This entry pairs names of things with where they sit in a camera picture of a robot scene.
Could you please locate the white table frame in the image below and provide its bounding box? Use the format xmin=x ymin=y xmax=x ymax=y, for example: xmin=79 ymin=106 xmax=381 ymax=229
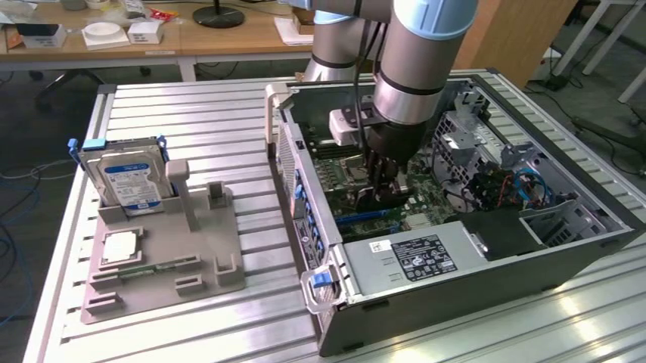
xmin=549 ymin=0 xmax=646 ymax=103

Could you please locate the black graphics card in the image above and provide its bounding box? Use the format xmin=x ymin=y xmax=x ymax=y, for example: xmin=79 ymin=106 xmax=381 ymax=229
xmin=354 ymin=172 xmax=412 ymax=213

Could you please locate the black open PC case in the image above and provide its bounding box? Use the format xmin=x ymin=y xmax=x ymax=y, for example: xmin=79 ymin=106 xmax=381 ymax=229
xmin=265 ymin=73 xmax=636 ymax=358

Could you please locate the hard drive with blue label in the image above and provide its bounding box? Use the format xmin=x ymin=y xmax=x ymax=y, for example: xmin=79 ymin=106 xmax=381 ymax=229
xmin=69 ymin=132 xmax=177 ymax=217

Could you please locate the white box black top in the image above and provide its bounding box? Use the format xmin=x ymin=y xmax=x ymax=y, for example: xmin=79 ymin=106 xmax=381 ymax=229
xmin=15 ymin=23 xmax=69 ymax=49

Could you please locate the metal disk bay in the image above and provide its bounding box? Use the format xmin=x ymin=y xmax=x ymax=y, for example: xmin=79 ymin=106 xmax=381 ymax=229
xmin=518 ymin=198 xmax=611 ymax=249

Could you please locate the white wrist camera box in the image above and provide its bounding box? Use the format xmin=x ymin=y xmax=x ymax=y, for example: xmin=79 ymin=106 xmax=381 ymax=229
xmin=328 ymin=108 xmax=380 ymax=147

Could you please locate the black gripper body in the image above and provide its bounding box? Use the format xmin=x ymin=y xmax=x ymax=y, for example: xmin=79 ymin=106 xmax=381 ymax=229
xmin=364 ymin=123 xmax=429 ymax=171

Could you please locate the silver CPU chip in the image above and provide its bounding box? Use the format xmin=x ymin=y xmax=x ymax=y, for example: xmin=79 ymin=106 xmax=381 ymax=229
xmin=103 ymin=231 xmax=146 ymax=264

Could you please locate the white round moulded object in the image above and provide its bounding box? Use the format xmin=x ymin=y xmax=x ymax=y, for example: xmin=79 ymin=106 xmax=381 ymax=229
xmin=81 ymin=21 xmax=131 ymax=50

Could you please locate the black round lamp base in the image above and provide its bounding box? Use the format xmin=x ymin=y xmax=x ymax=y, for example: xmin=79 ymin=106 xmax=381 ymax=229
xmin=193 ymin=0 xmax=248 ymax=28

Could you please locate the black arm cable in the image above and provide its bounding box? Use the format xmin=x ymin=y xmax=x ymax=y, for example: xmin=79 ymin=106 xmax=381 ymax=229
xmin=352 ymin=20 xmax=385 ymax=152

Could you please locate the thin black wire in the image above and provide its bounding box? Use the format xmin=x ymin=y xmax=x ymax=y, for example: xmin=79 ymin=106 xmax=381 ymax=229
xmin=429 ymin=150 xmax=469 ymax=213

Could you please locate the grey parts rack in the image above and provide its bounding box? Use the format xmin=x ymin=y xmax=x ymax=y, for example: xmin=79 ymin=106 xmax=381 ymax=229
xmin=81 ymin=158 xmax=249 ymax=325

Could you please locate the black office chair base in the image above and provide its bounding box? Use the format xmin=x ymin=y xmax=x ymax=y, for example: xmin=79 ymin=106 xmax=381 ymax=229
xmin=30 ymin=67 xmax=153 ymax=113

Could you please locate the red wire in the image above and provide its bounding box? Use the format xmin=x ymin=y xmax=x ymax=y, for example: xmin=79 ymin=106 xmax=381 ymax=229
xmin=497 ymin=175 xmax=512 ymax=207

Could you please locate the blue data wire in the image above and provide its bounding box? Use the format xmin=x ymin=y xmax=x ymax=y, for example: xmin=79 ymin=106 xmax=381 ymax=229
xmin=512 ymin=169 xmax=557 ymax=209

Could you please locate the black floor stand base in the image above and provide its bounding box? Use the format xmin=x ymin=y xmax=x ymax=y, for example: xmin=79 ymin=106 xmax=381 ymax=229
xmin=571 ymin=111 xmax=646 ymax=152

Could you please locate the green motherboard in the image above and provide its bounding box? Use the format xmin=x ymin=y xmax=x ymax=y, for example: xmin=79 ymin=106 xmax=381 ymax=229
xmin=308 ymin=135 xmax=461 ymax=243

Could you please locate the white labelled box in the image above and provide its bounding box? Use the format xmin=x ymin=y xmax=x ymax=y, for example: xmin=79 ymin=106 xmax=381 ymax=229
xmin=127 ymin=20 xmax=166 ymax=45

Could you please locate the perforated metal drive cage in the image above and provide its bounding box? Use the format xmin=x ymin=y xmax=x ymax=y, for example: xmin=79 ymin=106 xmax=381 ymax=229
xmin=433 ymin=109 xmax=506 ymax=173

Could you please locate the green RAM stick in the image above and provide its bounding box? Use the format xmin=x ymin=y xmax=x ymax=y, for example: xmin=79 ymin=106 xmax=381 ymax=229
xmin=118 ymin=262 xmax=178 ymax=276

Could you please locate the blue expansion slot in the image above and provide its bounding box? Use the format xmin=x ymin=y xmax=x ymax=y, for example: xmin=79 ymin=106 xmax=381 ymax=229
xmin=336 ymin=211 xmax=388 ymax=226

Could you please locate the black plastic air duct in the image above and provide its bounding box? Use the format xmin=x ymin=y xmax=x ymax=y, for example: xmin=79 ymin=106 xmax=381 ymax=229
xmin=462 ymin=211 xmax=549 ymax=262

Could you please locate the grey power supply unit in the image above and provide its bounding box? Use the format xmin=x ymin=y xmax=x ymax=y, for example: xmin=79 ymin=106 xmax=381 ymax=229
xmin=342 ymin=221 xmax=492 ymax=296

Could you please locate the CPU socket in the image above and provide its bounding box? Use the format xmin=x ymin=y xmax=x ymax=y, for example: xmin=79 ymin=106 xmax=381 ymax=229
xmin=342 ymin=155 xmax=378 ymax=186

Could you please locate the brown cardboard piece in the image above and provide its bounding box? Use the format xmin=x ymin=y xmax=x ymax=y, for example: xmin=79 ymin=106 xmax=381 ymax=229
xmin=0 ymin=26 xmax=26 ymax=49

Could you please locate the wooden desk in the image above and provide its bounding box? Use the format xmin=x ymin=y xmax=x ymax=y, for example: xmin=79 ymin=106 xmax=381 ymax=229
xmin=0 ymin=0 xmax=317 ymax=82

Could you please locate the wooden cabinet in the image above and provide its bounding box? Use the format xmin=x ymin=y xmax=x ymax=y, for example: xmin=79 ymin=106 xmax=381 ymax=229
xmin=446 ymin=0 xmax=580 ymax=88

